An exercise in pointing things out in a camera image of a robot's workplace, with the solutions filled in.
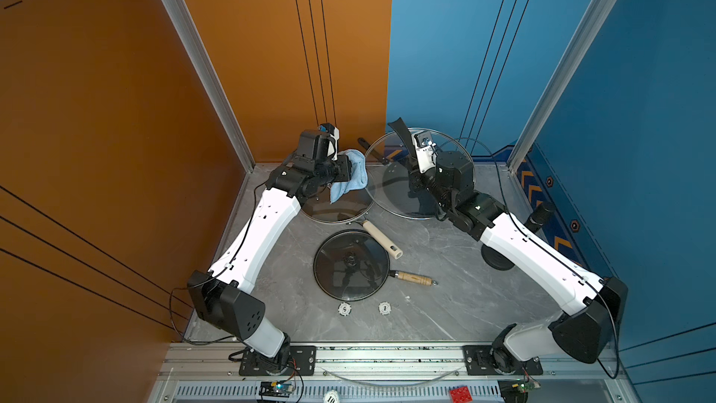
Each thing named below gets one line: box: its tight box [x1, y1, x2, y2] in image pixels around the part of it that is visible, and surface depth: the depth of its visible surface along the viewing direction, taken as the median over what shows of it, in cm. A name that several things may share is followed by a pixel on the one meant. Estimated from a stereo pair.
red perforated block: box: [449, 385, 473, 403], surface depth 69 cm
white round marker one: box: [378, 301, 392, 316], surface depth 84 cm
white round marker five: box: [337, 302, 352, 317], surface depth 84 cm
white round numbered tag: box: [323, 389, 341, 403], surface depth 65 cm
